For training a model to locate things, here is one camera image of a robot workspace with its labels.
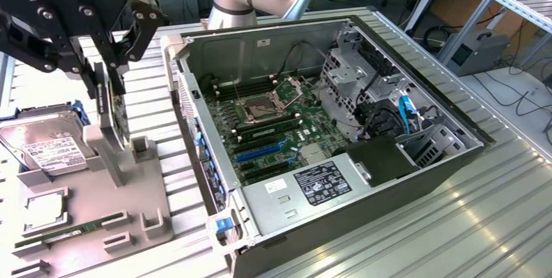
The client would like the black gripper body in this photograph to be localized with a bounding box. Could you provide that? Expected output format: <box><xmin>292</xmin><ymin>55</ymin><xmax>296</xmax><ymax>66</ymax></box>
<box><xmin>0</xmin><ymin>0</ymin><xmax>129</xmax><ymax>38</ymax></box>

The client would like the graphics card with metal bracket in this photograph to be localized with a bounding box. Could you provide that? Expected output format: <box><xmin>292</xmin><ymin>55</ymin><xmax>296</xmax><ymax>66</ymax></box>
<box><xmin>92</xmin><ymin>61</ymin><xmax>133</xmax><ymax>149</ymax></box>

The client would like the blue disk caddy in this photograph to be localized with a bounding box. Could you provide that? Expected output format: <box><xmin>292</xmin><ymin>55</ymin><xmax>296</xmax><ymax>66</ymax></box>
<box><xmin>0</xmin><ymin>99</ymin><xmax>92</xmax><ymax>127</ymax></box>

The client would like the silver hard disk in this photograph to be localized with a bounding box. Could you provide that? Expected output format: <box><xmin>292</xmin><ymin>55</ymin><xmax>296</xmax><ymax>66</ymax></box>
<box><xmin>0</xmin><ymin>112</ymin><xmax>99</xmax><ymax>177</ymax></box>

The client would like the CPU socket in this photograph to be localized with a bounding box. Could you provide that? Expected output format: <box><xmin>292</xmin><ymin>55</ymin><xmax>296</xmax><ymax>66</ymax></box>
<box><xmin>240</xmin><ymin>96</ymin><xmax>281</xmax><ymax>123</ymax></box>

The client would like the metal socket cover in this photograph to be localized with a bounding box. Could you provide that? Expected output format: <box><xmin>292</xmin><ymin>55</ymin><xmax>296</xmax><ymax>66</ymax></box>
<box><xmin>269</xmin><ymin>77</ymin><xmax>305</xmax><ymax>111</ymax></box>

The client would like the dark installed RAM stick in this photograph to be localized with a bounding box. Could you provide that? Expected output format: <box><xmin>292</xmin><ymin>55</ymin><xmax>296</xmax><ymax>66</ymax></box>
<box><xmin>235</xmin><ymin>121</ymin><xmax>301</xmax><ymax>142</ymax></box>

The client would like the grey parts rack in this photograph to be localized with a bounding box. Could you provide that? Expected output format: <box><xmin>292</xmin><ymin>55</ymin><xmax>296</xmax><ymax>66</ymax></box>
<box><xmin>8</xmin><ymin>122</ymin><xmax>176</xmax><ymax>278</ymax></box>

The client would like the silver CPU chip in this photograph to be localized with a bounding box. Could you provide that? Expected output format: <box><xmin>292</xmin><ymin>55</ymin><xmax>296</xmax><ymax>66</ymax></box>
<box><xmin>25</xmin><ymin>193</ymin><xmax>65</xmax><ymax>229</ymax></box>

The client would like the metal disk bay cage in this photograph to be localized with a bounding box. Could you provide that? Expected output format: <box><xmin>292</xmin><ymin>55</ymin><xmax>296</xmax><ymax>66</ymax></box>
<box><xmin>321</xmin><ymin>48</ymin><xmax>389</xmax><ymax>136</ymax></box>

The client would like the green RAM stick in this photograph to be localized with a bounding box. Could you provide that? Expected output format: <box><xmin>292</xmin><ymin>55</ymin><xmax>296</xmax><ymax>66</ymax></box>
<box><xmin>15</xmin><ymin>213</ymin><xmax>125</xmax><ymax>248</ymax></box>

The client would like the silver chipset heatsink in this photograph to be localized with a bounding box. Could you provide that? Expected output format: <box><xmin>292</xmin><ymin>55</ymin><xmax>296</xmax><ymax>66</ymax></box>
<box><xmin>300</xmin><ymin>144</ymin><xmax>329</xmax><ymax>165</ymax></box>

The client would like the grey power supply unit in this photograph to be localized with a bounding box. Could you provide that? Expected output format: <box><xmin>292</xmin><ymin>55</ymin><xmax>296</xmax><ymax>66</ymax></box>
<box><xmin>239</xmin><ymin>152</ymin><xmax>372</xmax><ymax>239</ymax></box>

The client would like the black plastic air shroud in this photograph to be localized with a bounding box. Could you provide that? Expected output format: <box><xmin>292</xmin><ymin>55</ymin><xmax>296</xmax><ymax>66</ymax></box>
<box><xmin>333</xmin><ymin>137</ymin><xmax>421</xmax><ymax>188</ymax></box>

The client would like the open dark PC case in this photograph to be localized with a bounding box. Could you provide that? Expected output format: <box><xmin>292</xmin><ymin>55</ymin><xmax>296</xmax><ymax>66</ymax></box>
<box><xmin>160</xmin><ymin>14</ymin><xmax>497</xmax><ymax>278</ymax></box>

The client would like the black wire loop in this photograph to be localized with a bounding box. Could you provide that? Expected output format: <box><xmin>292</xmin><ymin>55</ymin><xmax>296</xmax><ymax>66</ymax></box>
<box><xmin>275</xmin><ymin>41</ymin><xmax>327</xmax><ymax>78</ymax></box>

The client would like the blue wire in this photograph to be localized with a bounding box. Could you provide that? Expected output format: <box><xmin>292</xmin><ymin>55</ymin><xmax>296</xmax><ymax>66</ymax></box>
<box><xmin>399</xmin><ymin>95</ymin><xmax>421</xmax><ymax>136</ymax></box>

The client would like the coiled black cable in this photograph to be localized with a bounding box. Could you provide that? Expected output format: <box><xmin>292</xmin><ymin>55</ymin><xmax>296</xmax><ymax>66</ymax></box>
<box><xmin>424</xmin><ymin>25</ymin><xmax>451</xmax><ymax>50</ymax></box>

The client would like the grey box with handle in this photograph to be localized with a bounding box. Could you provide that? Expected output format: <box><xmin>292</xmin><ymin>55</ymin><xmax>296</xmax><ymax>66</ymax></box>
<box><xmin>443</xmin><ymin>30</ymin><xmax>512</xmax><ymax>77</ymax></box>

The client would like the aluminium profile frame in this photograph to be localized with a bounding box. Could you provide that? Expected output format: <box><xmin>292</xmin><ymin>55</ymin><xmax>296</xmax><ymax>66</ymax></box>
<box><xmin>439</xmin><ymin>0</ymin><xmax>552</xmax><ymax>65</ymax></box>

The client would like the black cable on white table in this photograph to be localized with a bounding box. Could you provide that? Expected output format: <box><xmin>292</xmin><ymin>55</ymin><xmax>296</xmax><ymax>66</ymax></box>
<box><xmin>473</xmin><ymin>66</ymin><xmax>552</xmax><ymax>122</ymax></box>

